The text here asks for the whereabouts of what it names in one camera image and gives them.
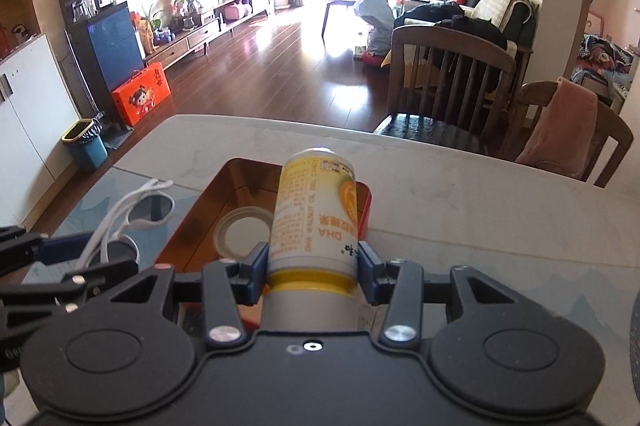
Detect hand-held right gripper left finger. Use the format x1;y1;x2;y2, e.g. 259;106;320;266
107;242;271;350

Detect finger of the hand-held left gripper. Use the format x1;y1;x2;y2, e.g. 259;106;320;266
0;257;140;313
0;226;97;277

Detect wooden slat chair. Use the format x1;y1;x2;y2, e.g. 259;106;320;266
373;24;519;157

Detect blue trash bin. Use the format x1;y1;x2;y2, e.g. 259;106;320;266
61;118;109;171

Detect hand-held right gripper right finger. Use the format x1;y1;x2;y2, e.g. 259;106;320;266
357;242;523;350

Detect black and blue drinks cabinet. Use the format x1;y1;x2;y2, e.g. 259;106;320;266
56;0;146;125

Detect wooden chair with towel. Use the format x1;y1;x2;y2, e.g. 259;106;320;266
502;80;635;189

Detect white sunglasses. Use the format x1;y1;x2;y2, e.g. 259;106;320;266
79;178;177;269

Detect white cabinet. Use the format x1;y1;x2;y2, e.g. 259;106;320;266
0;33;84;233

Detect white yellow bottle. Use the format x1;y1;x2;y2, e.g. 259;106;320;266
262;148;362;332

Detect black jacket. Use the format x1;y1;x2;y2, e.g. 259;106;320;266
394;2;509;66

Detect pink towel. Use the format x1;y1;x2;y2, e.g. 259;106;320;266
514;76;600;179

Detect printed bed blanket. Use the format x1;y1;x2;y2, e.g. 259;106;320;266
574;32;640;97

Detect red tin box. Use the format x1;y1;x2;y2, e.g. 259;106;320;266
154;158;374;332

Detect clear round lid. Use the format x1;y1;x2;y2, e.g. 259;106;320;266
214;206;275;257

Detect orange gift box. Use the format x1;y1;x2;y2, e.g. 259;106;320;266
110;66;172;127

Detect wooden television stand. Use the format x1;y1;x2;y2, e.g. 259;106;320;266
142;0;276;69

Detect pink storage case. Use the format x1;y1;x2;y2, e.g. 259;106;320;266
222;2;254;24

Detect cream sofa blanket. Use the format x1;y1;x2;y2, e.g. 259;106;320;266
472;0;532;24

